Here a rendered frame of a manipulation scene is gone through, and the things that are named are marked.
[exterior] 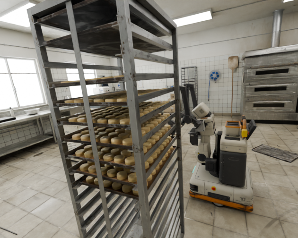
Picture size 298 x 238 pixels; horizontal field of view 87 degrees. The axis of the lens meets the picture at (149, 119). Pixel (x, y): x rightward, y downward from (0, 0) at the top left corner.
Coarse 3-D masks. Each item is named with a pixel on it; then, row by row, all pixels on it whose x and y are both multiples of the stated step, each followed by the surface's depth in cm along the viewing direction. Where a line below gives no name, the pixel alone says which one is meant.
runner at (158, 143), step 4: (172, 128) 109; (168, 132) 102; (164, 136) 95; (160, 140) 89; (164, 140) 95; (156, 144) 83; (160, 144) 89; (152, 148) 79; (156, 148) 84; (148, 152) 75; (152, 152) 79; (144, 156) 71; (148, 156) 75; (144, 160) 71
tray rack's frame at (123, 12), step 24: (48, 0) 61; (72, 0) 58; (120, 0) 49; (144, 0) 62; (72, 24) 60; (120, 24) 51; (168, 24) 92; (48, 72) 73; (48, 96) 75; (96, 168) 75; (144, 168) 65; (72, 192) 87; (144, 192) 65; (144, 216) 68
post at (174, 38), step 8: (176, 24) 102; (176, 32) 102; (176, 40) 102; (176, 48) 103; (176, 56) 105; (176, 64) 106; (176, 72) 107; (176, 80) 109; (176, 88) 110; (176, 96) 111; (176, 104) 113; (176, 112) 114; (176, 120) 116; (176, 128) 117; (176, 136) 119; (184, 232) 142
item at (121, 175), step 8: (168, 136) 119; (160, 152) 99; (152, 160) 87; (80, 168) 85; (88, 168) 83; (104, 168) 82; (112, 168) 85; (120, 168) 82; (104, 176) 78; (112, 176) 77; (120, 176) 74; (128, 176) 73
